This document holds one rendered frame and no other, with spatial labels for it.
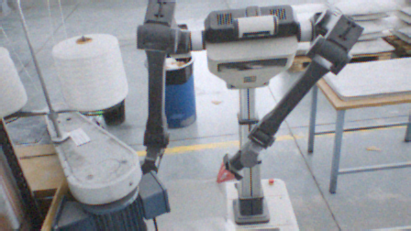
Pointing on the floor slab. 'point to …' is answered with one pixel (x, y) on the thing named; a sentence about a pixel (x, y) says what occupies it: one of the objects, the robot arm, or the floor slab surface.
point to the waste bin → (180, 94)
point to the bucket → (116, 115)
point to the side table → (352, 127)
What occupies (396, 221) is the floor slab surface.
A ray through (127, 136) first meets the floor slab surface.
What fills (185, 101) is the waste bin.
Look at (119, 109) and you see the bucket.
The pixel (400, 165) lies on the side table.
